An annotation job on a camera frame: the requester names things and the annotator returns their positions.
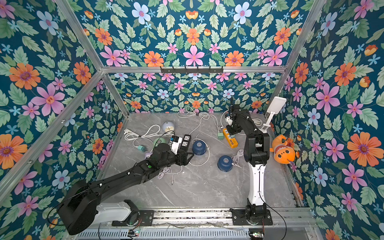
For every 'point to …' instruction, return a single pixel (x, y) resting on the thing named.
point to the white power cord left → (150, 131)
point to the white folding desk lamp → (275, 106)
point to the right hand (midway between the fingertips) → (237, 133)
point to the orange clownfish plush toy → (283, 153)
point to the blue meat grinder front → (224, 163)
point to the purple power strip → (148, 155)
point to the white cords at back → (190, 112)
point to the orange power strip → (233, 142)
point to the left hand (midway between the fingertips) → (191, 152)
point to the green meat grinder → (158, 141)
